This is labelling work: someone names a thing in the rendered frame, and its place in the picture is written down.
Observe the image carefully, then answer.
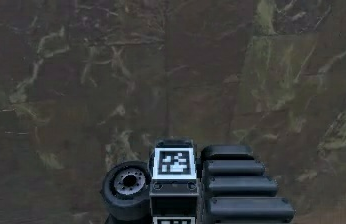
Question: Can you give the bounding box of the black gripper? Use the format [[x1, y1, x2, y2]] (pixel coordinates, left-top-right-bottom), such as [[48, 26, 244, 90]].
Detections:
[[100, 160, 153, 224]]

